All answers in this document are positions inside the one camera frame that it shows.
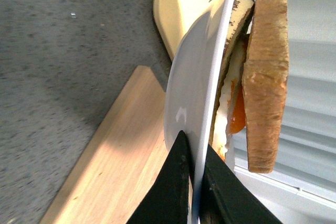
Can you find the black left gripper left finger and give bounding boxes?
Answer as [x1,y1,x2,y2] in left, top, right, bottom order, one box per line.
[127,131,191,223]

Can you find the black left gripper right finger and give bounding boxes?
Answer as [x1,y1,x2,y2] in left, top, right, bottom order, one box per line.
[201,146,281,224]

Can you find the white round plate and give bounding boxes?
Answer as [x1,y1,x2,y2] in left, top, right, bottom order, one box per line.
[164,0,234,223]

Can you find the wooden cutting board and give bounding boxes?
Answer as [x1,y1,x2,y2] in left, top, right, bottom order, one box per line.
[41,66,167,223]

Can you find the grey curtain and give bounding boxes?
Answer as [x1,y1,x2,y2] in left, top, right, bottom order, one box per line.
[230,0,335,223]

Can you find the fried egg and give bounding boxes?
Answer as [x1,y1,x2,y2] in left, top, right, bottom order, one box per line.
[212,34,249,159]

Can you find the yellow bear tray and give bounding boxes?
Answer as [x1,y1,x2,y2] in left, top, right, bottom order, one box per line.
[153,0,224,59]

